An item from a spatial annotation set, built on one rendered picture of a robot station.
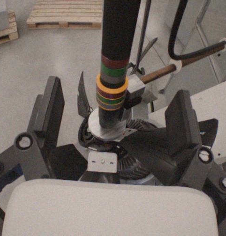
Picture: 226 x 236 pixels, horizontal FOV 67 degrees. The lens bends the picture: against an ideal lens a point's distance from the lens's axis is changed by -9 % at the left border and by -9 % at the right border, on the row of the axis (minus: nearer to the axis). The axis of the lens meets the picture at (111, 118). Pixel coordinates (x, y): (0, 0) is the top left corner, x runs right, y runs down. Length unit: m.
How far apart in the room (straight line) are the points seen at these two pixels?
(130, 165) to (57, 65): 2.10
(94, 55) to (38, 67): 0.77
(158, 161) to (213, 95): 0.39
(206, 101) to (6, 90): 2.22
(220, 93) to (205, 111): 0.08
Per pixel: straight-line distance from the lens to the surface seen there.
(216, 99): 0.70
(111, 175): 0.57
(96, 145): 0.56
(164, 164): 0.40
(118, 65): 0.21
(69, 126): 1.99
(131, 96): 0.29
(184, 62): 0.36
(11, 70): 2.71
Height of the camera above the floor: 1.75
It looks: 60 degrees down
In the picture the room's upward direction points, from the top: 9 degrees clockwise
